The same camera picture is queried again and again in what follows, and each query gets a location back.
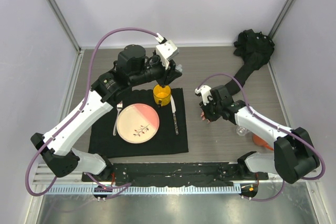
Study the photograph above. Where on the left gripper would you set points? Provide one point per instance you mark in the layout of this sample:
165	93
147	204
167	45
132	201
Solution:
169	75

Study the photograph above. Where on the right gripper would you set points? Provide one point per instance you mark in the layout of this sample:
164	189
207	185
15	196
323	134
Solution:
205	108

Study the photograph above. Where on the clear nail polish bottle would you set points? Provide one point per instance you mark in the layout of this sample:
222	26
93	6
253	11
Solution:
179	68

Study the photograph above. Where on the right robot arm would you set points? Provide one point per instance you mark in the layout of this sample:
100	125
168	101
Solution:
292	157

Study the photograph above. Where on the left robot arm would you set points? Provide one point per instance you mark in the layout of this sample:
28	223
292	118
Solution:
132	68

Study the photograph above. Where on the black sleeve forearm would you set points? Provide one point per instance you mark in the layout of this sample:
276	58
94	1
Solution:
255	49

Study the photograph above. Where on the mannequin hand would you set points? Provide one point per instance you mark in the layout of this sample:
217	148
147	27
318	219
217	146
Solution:
204	118

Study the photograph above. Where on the yellow enamel mug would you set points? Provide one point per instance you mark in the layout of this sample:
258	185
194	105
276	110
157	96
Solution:
162	95

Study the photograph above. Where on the clear plastic cup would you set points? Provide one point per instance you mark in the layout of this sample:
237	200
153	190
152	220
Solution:
242	131

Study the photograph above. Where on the orange ceramic mug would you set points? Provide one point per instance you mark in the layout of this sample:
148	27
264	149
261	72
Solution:
260	142

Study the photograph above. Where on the pink and cream plate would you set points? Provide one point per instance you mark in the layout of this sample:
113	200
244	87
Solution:
138	123

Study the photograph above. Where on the silver fork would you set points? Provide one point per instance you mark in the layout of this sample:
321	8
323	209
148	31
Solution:
119	108

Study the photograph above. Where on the black cloth placemat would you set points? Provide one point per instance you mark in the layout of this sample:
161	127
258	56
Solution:
165	142

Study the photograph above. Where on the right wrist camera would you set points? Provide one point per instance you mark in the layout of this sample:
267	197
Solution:
204	92

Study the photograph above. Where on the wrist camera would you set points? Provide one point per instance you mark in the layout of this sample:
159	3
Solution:
167	51
204	92

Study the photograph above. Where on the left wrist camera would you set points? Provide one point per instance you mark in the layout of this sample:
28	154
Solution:
167	51

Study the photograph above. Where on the table knife patterned handle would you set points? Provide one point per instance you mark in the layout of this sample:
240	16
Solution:
174	115

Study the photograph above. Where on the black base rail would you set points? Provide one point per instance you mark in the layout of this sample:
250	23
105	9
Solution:
208	174

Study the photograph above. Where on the white cable duct strip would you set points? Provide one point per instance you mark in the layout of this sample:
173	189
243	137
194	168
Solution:
93	189

